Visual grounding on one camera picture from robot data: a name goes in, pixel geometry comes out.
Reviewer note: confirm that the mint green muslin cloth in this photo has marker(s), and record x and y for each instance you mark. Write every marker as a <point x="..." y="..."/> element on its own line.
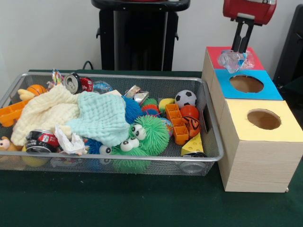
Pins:
<point x="102" y="118"/>

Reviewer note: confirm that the large green spiky ball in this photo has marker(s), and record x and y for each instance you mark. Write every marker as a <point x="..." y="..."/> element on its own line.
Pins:
<point x="154" y="130"/>

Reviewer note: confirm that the blue spiky rubber ball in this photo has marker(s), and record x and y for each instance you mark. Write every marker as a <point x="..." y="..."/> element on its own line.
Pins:
<point x="132" y="109"/>

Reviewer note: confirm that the small green spiky ball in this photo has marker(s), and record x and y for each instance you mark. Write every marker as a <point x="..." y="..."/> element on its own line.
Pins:
<point x="127" y="161"/>

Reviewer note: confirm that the wooden box with three holes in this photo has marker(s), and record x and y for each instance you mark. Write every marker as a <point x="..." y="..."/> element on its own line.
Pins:
<point x="255" y="165"/>

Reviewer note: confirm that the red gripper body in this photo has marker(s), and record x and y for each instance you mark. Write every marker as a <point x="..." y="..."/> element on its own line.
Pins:
<point x="248" y="9"/>

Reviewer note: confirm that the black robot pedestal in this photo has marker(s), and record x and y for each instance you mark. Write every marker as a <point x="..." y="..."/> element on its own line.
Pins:
<point x="132" y="42"/>

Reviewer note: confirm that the yellow cheese wedge toy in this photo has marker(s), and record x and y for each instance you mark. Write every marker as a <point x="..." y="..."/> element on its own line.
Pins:
<point x="193" y="145"/>

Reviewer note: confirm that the orange toy block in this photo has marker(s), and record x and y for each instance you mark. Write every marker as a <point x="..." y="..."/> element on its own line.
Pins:
<point x="177" y="123"/>

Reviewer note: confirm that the red and black soda can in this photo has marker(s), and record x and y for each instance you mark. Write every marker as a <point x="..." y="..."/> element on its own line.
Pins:
<point x="45" y="140"/>

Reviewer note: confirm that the cream muslin cloth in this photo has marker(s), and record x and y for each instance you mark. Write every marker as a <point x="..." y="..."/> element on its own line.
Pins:
<point x="42" y="111"/>

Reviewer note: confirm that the small soccer ball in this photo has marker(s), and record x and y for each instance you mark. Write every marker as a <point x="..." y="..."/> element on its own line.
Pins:
<point x="186" y="99"/>

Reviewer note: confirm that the shallow clear mesh bin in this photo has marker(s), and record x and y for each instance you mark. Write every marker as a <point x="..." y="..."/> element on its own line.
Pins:
<point x="214" y="137"/>

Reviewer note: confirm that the crushed clear plastic bottle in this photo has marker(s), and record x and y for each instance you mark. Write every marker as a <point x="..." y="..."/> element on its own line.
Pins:
<point x="232" y="61"/>

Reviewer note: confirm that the small red ball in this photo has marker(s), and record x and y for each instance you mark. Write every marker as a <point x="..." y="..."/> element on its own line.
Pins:
<point x="190" y="111"/>

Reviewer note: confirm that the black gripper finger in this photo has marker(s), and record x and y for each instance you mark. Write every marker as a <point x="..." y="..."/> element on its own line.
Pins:
<point x="247" y="37"/>
<point x="237" y="37"/>

